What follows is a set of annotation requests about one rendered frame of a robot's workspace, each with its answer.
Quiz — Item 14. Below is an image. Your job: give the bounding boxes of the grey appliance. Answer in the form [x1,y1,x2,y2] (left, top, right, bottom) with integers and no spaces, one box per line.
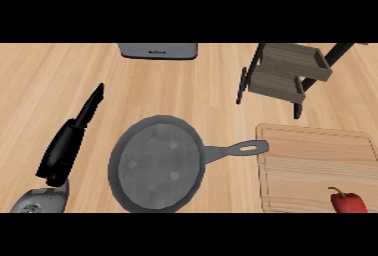
[117,42,200,61]

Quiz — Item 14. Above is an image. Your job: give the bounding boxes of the wooden tiered basket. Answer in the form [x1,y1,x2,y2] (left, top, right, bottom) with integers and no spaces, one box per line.
[235,42,356,120]

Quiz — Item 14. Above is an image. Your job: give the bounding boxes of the red bell pepper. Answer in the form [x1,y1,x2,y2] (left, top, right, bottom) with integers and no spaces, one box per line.
[327,186,369,214]

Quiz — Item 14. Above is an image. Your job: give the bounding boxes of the grey cast iron pan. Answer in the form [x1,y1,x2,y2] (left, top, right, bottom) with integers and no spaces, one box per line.
[107,114,271,214]

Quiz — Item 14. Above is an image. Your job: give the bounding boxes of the pale wooden cutting board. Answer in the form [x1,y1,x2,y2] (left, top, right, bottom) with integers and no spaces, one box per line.
[254,122,378,214]

